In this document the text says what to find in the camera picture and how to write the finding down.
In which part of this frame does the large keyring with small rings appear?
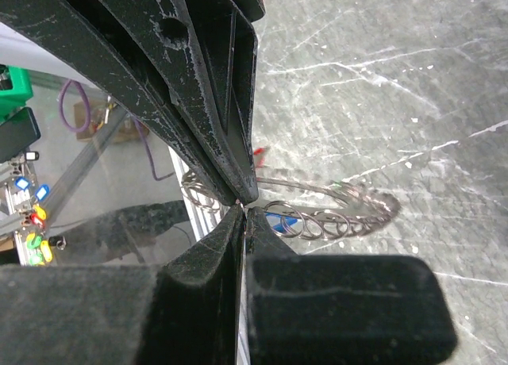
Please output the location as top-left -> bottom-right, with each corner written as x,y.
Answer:
180,170 -> 402,241

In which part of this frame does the red key tag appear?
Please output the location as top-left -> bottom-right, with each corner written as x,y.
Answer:
252,147 -> 270,169

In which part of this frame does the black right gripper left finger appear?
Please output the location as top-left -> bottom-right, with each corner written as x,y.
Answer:
1,206 -> 243,364

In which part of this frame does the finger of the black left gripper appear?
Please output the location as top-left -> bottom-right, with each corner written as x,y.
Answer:
97,0 -> 259,202
1,0 -> 237,206

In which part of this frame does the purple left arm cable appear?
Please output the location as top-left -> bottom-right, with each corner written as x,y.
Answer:
58,79 -> 175,182

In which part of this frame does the green plastic frame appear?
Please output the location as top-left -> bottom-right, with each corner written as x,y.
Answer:
1,64 -> 33,122

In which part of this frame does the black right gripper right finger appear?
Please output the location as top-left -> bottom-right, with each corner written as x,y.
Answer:
245,207 -> 458,364

